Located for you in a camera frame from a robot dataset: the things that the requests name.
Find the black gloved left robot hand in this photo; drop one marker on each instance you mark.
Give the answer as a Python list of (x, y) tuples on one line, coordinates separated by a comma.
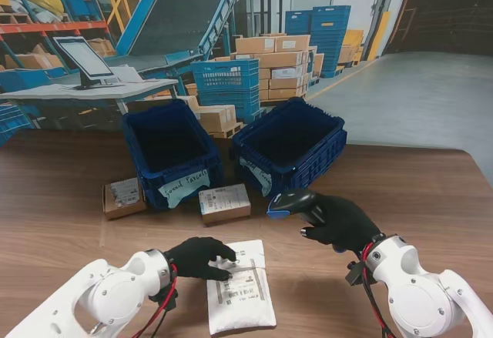
[(196, 257)]

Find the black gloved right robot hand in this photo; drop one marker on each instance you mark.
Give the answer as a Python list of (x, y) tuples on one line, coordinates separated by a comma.
[(346, 222)]

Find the black and blue barcode scanner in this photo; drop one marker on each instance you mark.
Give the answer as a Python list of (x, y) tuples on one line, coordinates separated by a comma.
[(296, 199)]

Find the cardboard box with large label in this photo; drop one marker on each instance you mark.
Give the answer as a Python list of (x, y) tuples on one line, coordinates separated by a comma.
[(225, 203)]

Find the white padded mailer bag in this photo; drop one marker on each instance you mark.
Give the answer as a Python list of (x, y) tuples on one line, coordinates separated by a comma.
[(242, 307)]

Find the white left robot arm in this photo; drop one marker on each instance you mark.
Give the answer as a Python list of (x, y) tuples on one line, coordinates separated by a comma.
[(111, 292)]

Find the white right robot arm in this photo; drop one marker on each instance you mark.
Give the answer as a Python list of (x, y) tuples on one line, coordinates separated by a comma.
[(416, 299)]

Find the paper label boxed parcels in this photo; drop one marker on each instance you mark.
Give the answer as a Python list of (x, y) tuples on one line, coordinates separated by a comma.
[(185, 188)]

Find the paper label bagged parcels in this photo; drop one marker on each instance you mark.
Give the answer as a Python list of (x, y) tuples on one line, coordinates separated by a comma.
[(265, 182)]

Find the small flat cardboard box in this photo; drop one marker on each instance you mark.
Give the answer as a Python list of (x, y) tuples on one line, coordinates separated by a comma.
[(121, 199)]

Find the blue bin labelled bagged parcels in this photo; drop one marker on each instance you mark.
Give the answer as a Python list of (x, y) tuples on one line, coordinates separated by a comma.
[(292, 141)]

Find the blue bin labelled boxed parcels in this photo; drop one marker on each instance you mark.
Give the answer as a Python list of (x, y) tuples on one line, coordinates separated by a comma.
[(169, 145)]

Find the printed warehouse backdrop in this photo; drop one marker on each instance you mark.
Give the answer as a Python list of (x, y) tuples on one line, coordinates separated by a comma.
[(231, 26)]

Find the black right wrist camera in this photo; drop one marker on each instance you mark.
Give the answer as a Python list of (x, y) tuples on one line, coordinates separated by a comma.
[(354, 273)]

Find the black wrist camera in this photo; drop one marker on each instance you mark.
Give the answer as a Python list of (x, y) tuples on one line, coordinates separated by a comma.
[(354, 273), (165, 298)]

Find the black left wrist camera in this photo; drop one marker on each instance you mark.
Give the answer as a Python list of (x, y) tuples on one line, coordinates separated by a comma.
[(165, 298)]

